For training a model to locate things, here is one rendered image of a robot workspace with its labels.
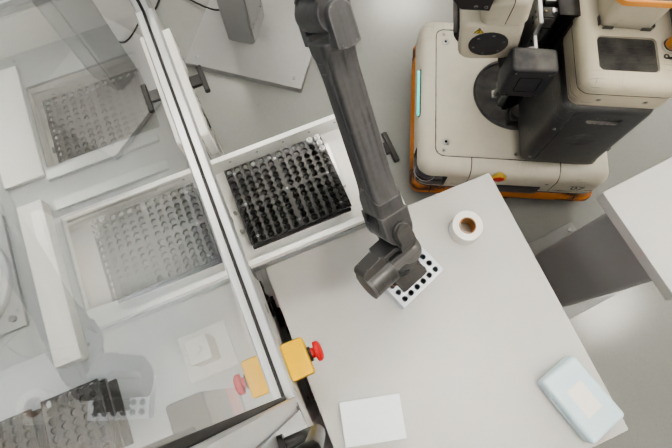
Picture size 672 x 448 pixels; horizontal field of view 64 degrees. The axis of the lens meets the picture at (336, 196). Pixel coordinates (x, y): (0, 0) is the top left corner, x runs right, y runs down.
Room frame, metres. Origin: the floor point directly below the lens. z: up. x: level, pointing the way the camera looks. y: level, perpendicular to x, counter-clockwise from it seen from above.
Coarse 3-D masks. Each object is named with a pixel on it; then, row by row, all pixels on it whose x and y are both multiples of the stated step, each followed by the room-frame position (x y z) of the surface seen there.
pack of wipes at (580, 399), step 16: (560, 368) 0.01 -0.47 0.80; (576, 368) 0.01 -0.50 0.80; (544, 384) -0.02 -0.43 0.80; (560, 384) -0.02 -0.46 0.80; (576, 384) -0.02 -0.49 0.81; (592, 384) -0.02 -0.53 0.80; (560, 400) -0.05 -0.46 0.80; (576, 400) -0.05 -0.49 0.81; (592, 400) -0.05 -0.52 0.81; (608, 400) -0.05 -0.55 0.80; (576, 416) -0.08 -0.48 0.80; (592, 416) -0.08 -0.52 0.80; (608, 416) -0.08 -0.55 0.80; (592, 432) -0.11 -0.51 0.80
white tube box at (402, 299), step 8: (424, 256) 0.25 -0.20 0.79; (424, 264) 0.23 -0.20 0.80; (432, 264) 0.23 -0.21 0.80; (432, 272) 0.21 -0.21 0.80; (440, 272) 0.21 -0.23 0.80; (424, 280) 0.20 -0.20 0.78; (432, 280) 0.20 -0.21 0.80; (392, 288) 0.18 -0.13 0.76; (416, 288) 0.18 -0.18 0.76; (424, 288) 0.18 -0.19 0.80; (392, 296) 0.16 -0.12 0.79; (400, 296) 0.16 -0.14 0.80; (408, 296) 0.16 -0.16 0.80; (400, 304) 0.15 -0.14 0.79
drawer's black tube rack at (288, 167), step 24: (312, 144) 0.48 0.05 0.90; (240, 168) 0.42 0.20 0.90; (264, 168) 0.42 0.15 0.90; (288, 168) 0.42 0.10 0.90; (312, 168) 0.43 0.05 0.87; (240, 192) 0.37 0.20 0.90; (264, 192) 0.38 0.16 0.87; (288, 192) 0.37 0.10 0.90; (312, 192) 0.37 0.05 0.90; (264, 216) 0.32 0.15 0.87; (288, 216) 0.31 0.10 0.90; (312, 216) 0.32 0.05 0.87; (336, 216) 0.32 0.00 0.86; (264, 240) 0.26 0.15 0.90
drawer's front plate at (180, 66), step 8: (168, 32) 0.74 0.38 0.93; (168, 40) 0.72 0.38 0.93; (176, 48) 0.70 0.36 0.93; (176, 56) 0.68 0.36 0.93; (176, 64) 0.66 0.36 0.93; (184, 64) 0.70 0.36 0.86; (184, 72) 0.64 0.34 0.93; (184, 80) 0.62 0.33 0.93; (184, 88) 0.60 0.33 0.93; (192, 88) 0.61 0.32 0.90; (192, 96) 0.58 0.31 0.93; (192, 104) 0.56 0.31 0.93; (200, 104) 0.61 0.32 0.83; (192, 112) 0.54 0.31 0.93; (200, 112) 0.54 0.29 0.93; (200, 120) 0.52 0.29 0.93; (200, 128) 0.50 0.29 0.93; (208, 136) 0.49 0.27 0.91; (208, 144) 0.48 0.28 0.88; (216, 152) 0.49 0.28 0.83
